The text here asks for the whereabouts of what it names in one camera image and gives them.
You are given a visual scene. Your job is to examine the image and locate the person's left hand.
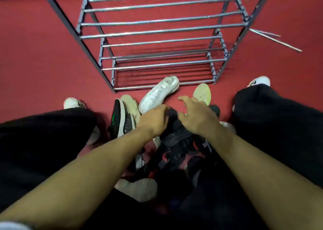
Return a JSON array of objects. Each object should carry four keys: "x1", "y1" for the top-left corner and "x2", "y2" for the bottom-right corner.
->
[{"x1": 137, "y1": 104, "x2": 171, "y2": 138}]

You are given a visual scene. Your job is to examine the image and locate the person's right hand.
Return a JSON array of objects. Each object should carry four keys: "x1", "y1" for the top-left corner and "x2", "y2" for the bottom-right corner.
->
[{"x1": 177, "y1": 95, "x2": 223, "y2": 138}]

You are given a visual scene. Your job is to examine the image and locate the yellow-beige sneaker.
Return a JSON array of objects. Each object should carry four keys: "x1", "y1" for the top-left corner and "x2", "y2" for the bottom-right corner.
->
[
  {"x1": 193, "y1": 83, "x2": 212, "y2": 106},
  {"x1": 120, "y1": 94, "x2": 141, "y2": 125}
]

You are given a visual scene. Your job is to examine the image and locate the black green-stripe sneaker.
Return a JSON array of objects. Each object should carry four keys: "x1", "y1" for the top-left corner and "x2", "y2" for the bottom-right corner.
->
[{"x1": 108, "y1": 99, "x2": 136, "y2": 140}]

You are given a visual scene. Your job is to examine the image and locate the white knit sneaker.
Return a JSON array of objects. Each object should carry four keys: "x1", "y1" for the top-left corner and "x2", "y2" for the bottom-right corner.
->
[{"x1": 115, "y1": 178, "x2": 158, "y2": 202}]

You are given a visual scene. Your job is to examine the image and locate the grey metal shoe rack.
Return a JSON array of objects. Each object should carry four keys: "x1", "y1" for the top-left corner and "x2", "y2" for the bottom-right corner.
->
[{"x1": 36, "y1": 0, "x2": 278, "y2": 93}]

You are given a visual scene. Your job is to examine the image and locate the person's right forearm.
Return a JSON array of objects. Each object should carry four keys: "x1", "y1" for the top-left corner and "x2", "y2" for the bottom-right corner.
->
[{"x1": 205, "y1": 126, "x2": 323, "y2": 230}]

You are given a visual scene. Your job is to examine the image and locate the person's left forearm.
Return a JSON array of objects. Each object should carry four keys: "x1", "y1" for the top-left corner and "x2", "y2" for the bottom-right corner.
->
[{"x1": 0, "y1": 126, "x2": 155, "y2": 230}]

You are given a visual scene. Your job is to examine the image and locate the person's white right worn shoe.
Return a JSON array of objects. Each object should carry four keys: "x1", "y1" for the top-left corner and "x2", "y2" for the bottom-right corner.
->
[{"x1": 231, "y1": 76, "x2": 271, "y2": 112}]

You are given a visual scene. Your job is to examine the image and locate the person's white worn shoe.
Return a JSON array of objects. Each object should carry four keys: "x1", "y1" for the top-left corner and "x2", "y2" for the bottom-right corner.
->
[
  {"x1": 63, "y1": 97, "x2": 101, "y2": 145},
  {"x1": 231, "y1": 76, "x2": 271, "y2": 112}
]

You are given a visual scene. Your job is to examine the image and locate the person's white left worn shoe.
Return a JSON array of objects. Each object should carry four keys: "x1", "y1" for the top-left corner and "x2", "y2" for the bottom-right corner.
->
[{"x1": 63, "y1": 97, "x2": 101, "y2": 145}]

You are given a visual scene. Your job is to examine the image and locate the person's black trousers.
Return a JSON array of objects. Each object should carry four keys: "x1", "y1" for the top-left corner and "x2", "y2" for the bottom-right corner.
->
[{"x1": 0, "y1": 84, "x2": 323, "y2": 230}]

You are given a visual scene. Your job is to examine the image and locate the short loose metal rod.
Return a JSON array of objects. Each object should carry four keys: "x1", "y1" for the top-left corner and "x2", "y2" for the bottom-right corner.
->
[{"x1": 252, "y1": 28, "x2": 281, "y2": 37}]

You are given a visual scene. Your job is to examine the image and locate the long loose metal rod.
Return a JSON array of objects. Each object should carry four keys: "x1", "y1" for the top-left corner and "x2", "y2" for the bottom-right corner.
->
[{"x1": 249, "y1": 28, "x2": 303, "y2": 53}]

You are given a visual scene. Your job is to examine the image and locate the white shirt sleeve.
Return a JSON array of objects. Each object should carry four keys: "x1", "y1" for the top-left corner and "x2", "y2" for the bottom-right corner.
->
[{"x1": 0, "y1": 221, "x2": 32, "y2": 230}]

